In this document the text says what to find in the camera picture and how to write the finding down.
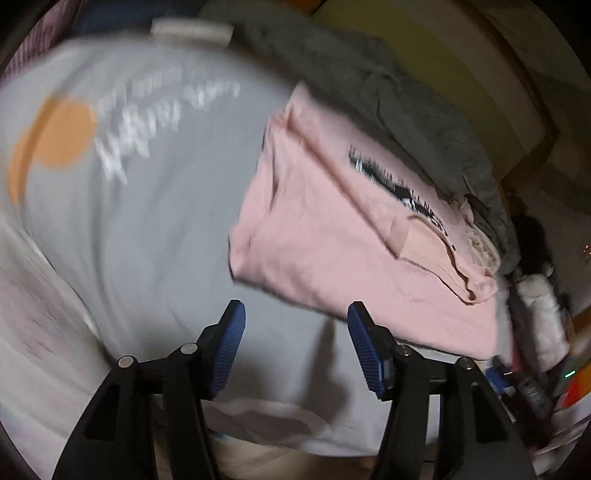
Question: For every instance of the grey printed t-shirt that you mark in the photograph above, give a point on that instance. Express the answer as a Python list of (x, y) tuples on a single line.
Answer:
[(152, 230)]

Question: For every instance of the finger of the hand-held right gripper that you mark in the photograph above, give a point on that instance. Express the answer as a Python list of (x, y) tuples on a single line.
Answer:
[(497, 376)]

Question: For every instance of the pink printed t-shirt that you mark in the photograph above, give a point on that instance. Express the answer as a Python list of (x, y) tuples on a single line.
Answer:
[(332, 249)]

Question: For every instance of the houndstooth hanging cloth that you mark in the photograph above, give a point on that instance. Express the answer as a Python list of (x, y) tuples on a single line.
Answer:
[(41, 32)]

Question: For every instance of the cream folded cloth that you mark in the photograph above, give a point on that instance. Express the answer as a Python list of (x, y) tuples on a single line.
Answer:
[(485, 244)]

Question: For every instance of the grey duvet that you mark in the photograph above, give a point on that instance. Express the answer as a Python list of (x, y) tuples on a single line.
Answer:
[(369, 78)]

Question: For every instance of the small white cloth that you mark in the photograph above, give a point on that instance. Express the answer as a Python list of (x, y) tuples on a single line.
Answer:
[(189, 32)]

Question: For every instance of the white plush toy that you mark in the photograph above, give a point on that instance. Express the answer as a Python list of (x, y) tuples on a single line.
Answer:
[(540, 314)]

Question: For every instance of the blue pillow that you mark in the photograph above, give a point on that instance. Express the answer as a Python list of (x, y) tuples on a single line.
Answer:
[(115, 16)]

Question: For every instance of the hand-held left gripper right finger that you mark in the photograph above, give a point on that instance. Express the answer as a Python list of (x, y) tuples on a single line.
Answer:
[(364, 350)]

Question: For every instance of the grey folded clothes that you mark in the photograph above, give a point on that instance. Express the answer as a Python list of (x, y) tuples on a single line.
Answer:
[(501, 230)]

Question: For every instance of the wooden bed frame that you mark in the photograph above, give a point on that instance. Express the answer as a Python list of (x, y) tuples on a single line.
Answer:
[(531, 157)]

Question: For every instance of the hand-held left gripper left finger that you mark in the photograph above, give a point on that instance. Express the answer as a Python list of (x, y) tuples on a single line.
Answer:
[(228, 350)]

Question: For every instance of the red glossy object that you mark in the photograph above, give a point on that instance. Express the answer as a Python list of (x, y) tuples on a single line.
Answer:
[(579, 392)]

